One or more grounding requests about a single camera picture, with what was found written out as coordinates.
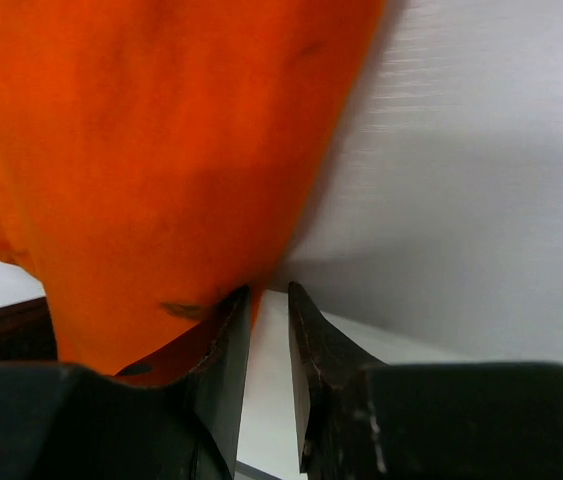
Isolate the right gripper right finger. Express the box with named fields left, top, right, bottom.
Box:
left=288, top=283, right=563, bottom=479

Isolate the orange t shirt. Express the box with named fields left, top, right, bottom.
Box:
left=0, top=1, right=386, bottom=374

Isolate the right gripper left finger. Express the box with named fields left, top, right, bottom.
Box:
left=0, top=288, right=250, bottom=479

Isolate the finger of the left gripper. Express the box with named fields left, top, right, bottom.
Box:
left=0, top=297, right=57, bottom=361

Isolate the aluminium rail frame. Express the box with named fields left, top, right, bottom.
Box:
left=234, top=462, right=280, bottom=480

